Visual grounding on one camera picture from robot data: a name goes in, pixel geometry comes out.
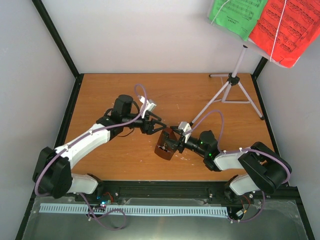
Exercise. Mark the brown wooden metronome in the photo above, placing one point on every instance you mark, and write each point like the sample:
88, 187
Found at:
160, 149

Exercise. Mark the light blue cable duct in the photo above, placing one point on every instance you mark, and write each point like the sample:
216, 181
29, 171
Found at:
137, 210

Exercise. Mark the black aluminium frame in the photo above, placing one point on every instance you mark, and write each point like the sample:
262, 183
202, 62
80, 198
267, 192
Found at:
61, 137

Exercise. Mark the green sheet music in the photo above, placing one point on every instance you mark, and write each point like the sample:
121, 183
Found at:
238, 16

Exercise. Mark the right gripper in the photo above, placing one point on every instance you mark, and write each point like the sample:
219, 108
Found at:
176, 143

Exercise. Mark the lilac music stand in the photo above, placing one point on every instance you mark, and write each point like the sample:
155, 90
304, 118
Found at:
232, 80

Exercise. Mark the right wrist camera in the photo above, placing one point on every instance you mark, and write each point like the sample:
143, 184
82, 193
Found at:
186, 130

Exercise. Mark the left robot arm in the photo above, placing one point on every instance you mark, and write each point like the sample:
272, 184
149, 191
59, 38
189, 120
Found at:
53, 172

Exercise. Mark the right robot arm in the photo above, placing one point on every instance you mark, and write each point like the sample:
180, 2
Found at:
264, 170

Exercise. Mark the red sheet music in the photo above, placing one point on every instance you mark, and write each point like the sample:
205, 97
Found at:
286, 28

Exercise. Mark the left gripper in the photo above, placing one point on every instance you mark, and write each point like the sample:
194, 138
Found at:
145, 129

